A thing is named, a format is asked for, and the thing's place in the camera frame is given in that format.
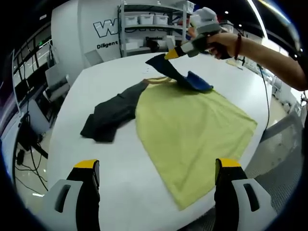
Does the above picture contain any red bead bracelet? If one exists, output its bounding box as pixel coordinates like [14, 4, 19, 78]
[233, 33, 243, 61]

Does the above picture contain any black backpack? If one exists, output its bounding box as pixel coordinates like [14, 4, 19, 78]
[146, 39, 161, 50]

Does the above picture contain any black cable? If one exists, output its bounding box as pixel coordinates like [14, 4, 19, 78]
[257, 63, 270, 132]

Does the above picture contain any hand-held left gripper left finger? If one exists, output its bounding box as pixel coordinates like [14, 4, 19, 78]
[42, 158, 101, 231]

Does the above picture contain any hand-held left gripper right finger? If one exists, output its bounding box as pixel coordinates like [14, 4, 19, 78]
[213, 158, 278, 231]

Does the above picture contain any person's right hand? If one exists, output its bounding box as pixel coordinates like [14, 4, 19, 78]
[188, 26, 239, 60]

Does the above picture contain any white box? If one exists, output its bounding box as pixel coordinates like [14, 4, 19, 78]
[125, 38, 145, 50]

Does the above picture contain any grey metal shelf rack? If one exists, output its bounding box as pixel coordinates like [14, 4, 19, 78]
[117, 1, 194, 57]

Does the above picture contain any yellow blue grey garment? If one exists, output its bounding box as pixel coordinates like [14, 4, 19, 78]
[80, 53, 258, 212]

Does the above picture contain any white storage bin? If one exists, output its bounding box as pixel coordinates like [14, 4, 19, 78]
[154, 14, 169, 25]
[139, 14, 156, 25]
[125, 15, 140, 26]

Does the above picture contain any beige flat object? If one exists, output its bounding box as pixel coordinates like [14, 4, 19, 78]
[226, 59, 244, 70]

